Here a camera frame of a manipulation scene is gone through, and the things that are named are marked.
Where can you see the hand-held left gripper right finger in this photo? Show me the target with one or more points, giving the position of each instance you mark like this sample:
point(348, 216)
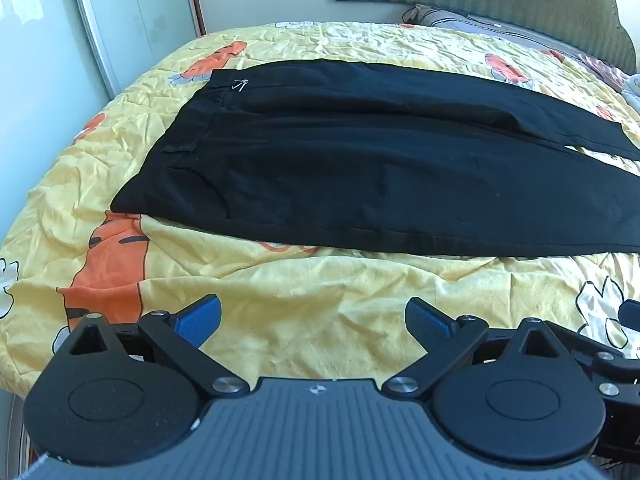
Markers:
point(429, 324)

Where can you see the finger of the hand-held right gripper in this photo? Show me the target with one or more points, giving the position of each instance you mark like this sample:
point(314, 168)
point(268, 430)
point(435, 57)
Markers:
point(631, 315)

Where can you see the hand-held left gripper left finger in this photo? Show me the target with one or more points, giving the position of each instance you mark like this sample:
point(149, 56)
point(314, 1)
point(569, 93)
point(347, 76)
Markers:
point(199, 321)

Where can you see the black pants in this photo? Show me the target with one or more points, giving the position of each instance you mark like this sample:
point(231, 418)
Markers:
point(350, 170)

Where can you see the yellow carrot print blanket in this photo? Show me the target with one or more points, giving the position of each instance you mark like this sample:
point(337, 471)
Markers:
point(325, 310)

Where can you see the white printed pillow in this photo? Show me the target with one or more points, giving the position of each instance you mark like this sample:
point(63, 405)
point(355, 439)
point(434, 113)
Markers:
point(632, 87)

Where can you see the pink cloth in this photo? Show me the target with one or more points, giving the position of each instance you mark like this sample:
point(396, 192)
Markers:
point(602, 67)

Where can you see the white wardrobe door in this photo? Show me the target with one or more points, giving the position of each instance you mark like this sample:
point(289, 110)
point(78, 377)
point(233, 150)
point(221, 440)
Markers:
point(60, 60)

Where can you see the grey printed pillow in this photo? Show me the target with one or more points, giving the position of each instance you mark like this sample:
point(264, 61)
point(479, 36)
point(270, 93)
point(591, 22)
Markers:
point(450, 21)

